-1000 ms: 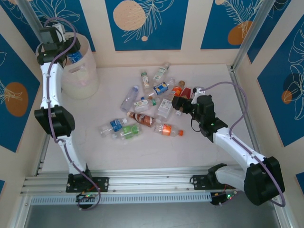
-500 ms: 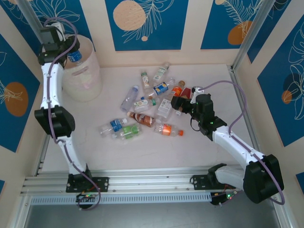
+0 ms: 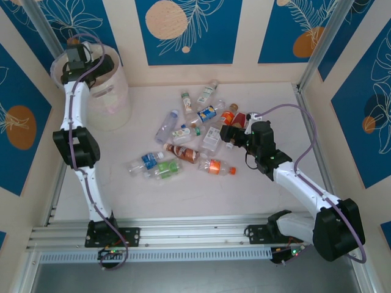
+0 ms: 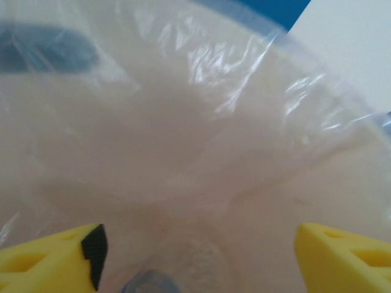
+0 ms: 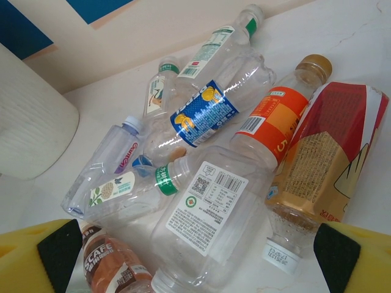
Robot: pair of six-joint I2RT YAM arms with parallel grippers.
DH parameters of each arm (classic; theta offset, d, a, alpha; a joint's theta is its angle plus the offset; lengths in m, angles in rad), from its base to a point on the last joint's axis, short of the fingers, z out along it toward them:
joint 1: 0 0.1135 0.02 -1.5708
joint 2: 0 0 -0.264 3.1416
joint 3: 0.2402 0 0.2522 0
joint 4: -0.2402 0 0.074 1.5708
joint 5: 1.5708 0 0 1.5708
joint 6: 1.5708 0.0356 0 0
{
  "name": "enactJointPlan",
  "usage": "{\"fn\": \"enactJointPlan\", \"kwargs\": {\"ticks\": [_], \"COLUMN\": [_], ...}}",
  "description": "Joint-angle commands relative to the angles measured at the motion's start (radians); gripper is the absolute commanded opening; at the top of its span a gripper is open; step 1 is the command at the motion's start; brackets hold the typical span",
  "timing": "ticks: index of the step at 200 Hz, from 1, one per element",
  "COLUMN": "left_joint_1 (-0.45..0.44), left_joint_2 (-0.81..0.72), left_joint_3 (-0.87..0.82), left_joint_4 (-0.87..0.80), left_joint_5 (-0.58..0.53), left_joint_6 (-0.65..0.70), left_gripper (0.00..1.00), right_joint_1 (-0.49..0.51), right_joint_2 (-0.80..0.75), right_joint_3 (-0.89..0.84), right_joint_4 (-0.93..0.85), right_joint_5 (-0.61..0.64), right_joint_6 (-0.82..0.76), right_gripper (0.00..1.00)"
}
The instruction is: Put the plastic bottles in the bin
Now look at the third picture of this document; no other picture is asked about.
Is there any red plastic bottle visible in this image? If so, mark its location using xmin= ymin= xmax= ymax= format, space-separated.
xmin=230 ymin=112 xmax=247 ymax=128

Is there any square clear bottle white label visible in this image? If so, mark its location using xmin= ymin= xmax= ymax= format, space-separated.
xmin=198 ymin=123 xmax=227 ymax=160

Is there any clear bottle blue yellow label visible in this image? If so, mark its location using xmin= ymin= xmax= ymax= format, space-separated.
xmin=180 ymin=99 xmax=228 ymax=129

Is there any orange label bottle orange cap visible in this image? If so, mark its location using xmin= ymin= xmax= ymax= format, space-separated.
xmin=197 ymin=157 xmax=238 ymax=178

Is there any white label bottle green cap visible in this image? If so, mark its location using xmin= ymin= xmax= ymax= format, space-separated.
xmin=170 ymin=125 xmax=206 ymax=145

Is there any copper brown bottle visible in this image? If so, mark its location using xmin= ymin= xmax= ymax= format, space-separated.
xmin=163 ymin=142 xmax=201 ymax=165

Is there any clear bottle blue cap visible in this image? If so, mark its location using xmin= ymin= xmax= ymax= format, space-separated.
xmin=155 ymin=109 xmax=180 ymax=144

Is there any white plastic bin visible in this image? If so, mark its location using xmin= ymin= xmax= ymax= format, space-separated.
xmin=50 ymin=42 xmax=133 ymax=132

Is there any clear bottle green white label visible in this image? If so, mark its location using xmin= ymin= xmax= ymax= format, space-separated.
xmin=195 ymin=79 xmax=219 ymax=105

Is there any small bottle orange white label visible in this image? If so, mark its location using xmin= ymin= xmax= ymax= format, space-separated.
xmin=180 ymin=92 xmax=194 ymax=115

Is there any right controller board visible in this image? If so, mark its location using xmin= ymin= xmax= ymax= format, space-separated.
xmin=270 ymin=244 xmax=306 ymax=266

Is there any controller board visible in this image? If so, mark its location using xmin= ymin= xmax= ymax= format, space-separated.
xmin=270 ymin=244 xmax=306 ymax=266
xmin=97 ymin=247 xmax=128 ymax=261

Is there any left controller board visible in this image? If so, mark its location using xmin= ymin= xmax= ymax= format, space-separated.
xmin=97 ymin=247 xmax=128 ymax=261

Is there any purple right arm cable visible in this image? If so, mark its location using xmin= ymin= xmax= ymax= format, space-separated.
xmin=258 ymin=103 xmax=367 ymax=265

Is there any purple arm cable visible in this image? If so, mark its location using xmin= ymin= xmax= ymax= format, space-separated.
xmin=66 ymin=32 xmax=129 ymax=271
xmin=258 ymin=103 xmax=367 ymax=265

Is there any aluminium right side rail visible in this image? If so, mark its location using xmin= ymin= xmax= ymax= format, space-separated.
xmin=291 ymin=82 xmax=337 ymax=199

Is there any aluminium left frame post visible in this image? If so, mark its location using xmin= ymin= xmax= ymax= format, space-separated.
xmin=21 ymin=0 xmax=67 ymax=52

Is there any aluminium frame post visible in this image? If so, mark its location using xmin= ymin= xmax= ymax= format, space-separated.
xmin=21 ymin=0 xmax=67 ymax=52
xmin=298 ymin=0 xmax=353 ymax=92

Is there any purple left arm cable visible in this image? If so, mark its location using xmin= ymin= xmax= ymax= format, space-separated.
xmin=66 ymin=32 xmax=129 ymax=271

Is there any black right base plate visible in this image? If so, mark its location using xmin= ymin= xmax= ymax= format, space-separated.
xmin=246 ymin=224 xmax=271 ymax=245

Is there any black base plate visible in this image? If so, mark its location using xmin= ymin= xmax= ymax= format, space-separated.
xmin=84 ymin=227 xmax=141 ymax=248
xmin=246 ymin=224 xmax=271 ymax=245

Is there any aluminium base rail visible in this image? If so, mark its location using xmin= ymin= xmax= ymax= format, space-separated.
xmin=26 ymin=213 xmax=315 ymax=250

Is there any aluminium right frame post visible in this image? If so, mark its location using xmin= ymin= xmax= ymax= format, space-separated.
xmin=298 ymin=0 xmax=353 ymax=92

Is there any white slotted cable duct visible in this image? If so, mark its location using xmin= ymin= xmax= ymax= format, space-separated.
xmin=38 ymin=247 xmax=274 ymax=264

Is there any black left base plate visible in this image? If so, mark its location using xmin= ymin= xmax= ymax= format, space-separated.
xmin=84 ymin=227 xmax=141 ymax=248

